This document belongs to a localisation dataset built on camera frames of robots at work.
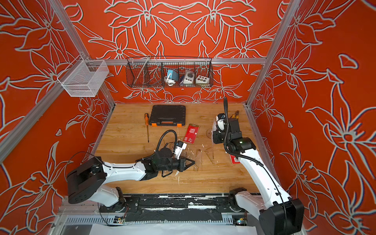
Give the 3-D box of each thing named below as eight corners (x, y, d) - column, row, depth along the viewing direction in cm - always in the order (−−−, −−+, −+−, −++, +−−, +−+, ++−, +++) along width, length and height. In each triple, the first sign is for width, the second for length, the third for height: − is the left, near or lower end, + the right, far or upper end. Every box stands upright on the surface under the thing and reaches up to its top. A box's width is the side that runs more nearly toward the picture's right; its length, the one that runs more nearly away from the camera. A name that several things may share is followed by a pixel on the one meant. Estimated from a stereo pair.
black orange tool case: (149, 128, 106) (148, 124, 102) (153, 108, 119) (152, 104, 115) (185, 128, 106) (185, 124, 102) (185, 108, 119) (185, 104, 115)
